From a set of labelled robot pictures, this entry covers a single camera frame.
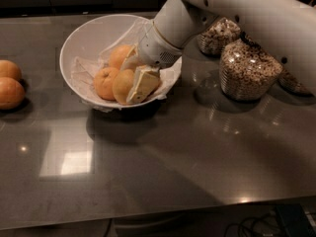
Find back right glass cereal jar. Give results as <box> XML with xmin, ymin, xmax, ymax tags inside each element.
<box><xmin>278</xmin><ymin>69</ymin><xmax>311</xmax><ymax>96</ymax></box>

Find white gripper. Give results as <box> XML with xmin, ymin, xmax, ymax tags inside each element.
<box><xmin>120</xmin><ymin>21</ymin><xmax>182</xmax><ymax>105</ymax></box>

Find black cables under table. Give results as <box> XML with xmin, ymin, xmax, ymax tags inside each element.
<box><xmin>223</xmin><ymin>212</ymin><xmax>284</xmax><ymax>237</ymax></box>

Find glass cereal jar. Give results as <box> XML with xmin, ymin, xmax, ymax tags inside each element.
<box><xmin>278</xmin><ymin>69</ymin><xmax>311</xmax><ymax>96</ymax></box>
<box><xmin>219</xmin><ymin>32</ymin><xmax>283</xmax><ymax>102</ymax></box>
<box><xmin>197</xmin><ymin>17</ymin><xmax>241</xmax><ymax>56</ymax></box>

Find front glass cereal jar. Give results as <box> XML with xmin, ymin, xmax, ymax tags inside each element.
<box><xmin>219</xmin><ymin>32</ymin><xmax>283</xmax><ymax>102</ymax></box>

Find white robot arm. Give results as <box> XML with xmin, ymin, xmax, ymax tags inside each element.
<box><xmin>122</xmin><ymin>0</ymin><xmax>316</xmax><ymax>92</ymax></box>

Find back left glass cereal jar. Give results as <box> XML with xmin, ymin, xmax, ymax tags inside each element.
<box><xmin>197</xmin><ymin>17</ymin><xmax>241</xmax><ymax>56</ymax></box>

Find black box under table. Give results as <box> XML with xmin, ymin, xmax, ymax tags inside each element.
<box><xmin>275</xmin><ymin>204</ymin><xmax>316</xmax><ymax>237</ymax></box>

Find white bowl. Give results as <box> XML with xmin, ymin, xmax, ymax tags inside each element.
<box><xmin>59</xmin><ymin>14</ymin><xmax>183</xmax><ymax>111</ymax></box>

